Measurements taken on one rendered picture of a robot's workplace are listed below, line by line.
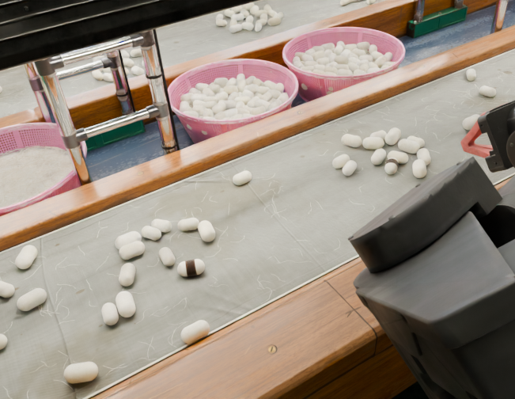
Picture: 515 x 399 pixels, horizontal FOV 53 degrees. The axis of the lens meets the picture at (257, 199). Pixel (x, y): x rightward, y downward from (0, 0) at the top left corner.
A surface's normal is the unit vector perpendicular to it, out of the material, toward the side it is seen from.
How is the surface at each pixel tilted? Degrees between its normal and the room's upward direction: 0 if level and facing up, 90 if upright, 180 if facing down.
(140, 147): 0
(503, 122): 50
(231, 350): 0
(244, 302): 0
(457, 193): 41
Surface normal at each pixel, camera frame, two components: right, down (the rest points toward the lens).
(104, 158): -0.07, -0.77
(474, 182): 0.46, -0.36
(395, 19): 0.51, 0.51
